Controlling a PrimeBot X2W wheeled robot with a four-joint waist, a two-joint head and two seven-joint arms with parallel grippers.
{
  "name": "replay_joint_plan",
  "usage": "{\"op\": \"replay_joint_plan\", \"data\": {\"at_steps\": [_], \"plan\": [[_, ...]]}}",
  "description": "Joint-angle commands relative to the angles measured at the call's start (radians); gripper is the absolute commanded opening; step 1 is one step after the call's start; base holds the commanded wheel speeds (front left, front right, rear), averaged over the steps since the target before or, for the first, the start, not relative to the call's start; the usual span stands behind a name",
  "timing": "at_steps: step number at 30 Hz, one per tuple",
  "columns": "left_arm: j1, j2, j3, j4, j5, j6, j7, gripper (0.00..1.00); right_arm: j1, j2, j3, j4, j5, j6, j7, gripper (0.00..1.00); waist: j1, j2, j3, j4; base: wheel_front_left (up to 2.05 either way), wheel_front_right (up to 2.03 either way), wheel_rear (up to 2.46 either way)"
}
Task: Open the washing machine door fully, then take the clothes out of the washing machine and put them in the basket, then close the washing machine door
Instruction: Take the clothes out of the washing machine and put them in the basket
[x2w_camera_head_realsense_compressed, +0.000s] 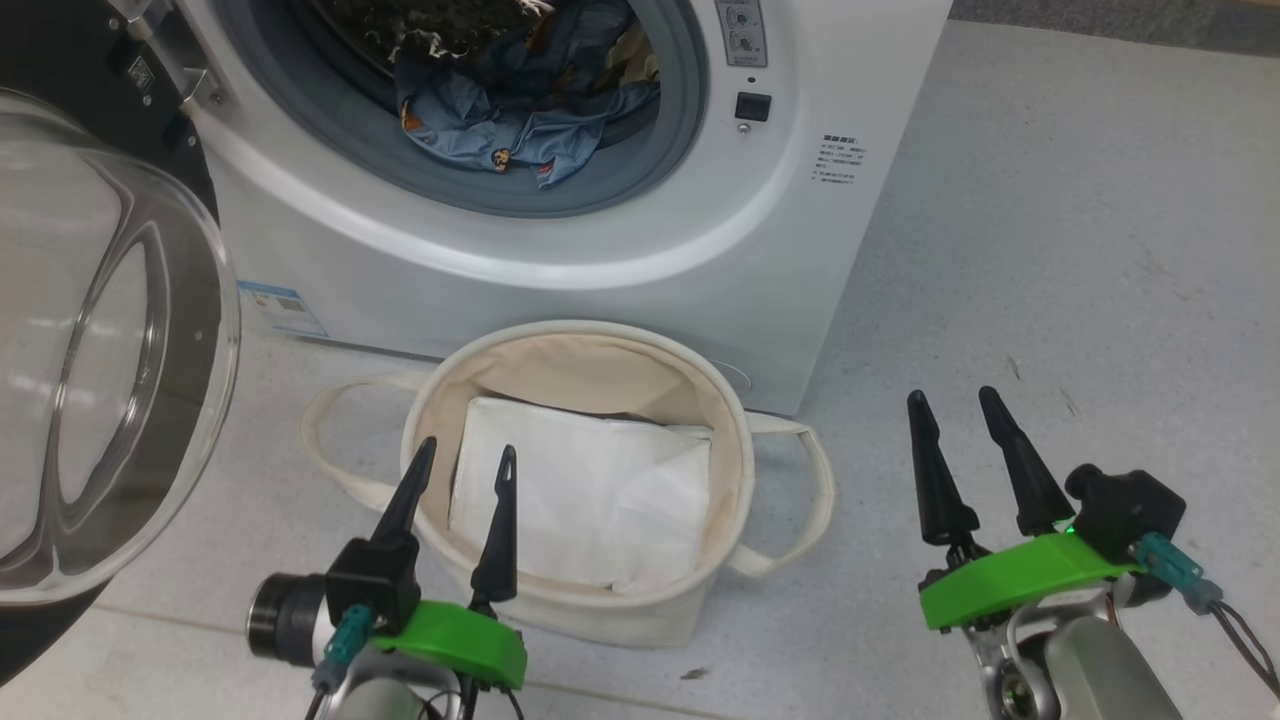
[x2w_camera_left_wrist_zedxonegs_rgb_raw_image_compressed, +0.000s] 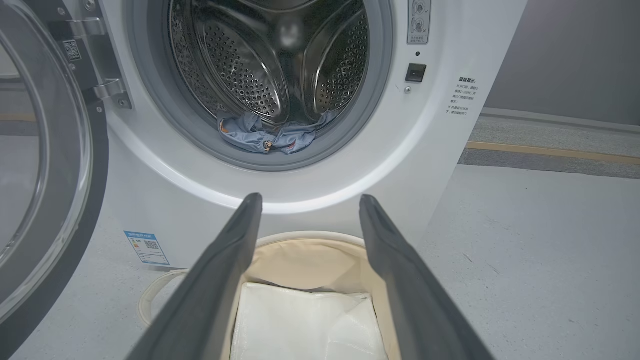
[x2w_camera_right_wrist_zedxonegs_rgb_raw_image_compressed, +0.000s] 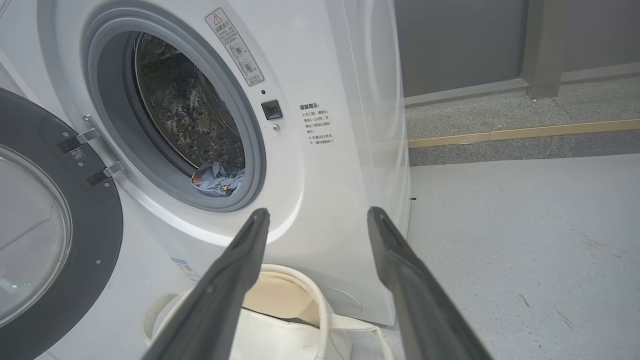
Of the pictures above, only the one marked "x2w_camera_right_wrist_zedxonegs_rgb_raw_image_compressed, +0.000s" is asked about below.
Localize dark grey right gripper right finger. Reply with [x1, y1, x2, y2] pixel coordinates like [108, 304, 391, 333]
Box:
[367, 206, 493, 360]

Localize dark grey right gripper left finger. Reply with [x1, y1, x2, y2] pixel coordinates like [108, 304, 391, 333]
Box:
[141, 208, 271, 360]

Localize light blue printed garment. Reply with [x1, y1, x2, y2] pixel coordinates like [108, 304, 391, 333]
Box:
[190, 161, 246, 197]

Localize black glass washer door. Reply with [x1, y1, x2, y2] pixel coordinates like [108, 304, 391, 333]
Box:
[0, 87, 124, 360]

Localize cream canvas laundry basket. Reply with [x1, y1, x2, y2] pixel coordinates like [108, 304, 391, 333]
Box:
[141, 264, 396, 360]

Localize white front-load washing machine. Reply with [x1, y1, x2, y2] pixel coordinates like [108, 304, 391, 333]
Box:
[0, 0, 412, 360]

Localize stainless steel washing machine drum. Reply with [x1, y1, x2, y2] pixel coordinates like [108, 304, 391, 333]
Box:
[131, 32, 246, 176]

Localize metal door hinge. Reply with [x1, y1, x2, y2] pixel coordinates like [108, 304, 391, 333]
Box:
[56, 114, 132, 187]

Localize grey rubber door gasket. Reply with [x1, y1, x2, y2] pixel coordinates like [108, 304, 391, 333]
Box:
[82, 7, 267, 213]

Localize blue energy label sticker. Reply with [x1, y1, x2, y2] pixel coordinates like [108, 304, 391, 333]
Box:
[170, 257, 201, 282]

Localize round white filter cover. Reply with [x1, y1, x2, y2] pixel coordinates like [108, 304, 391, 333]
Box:
[320, 285, 363, 318]

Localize white warning sticker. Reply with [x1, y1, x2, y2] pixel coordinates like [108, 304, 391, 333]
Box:
[204, 7, 265, 87]

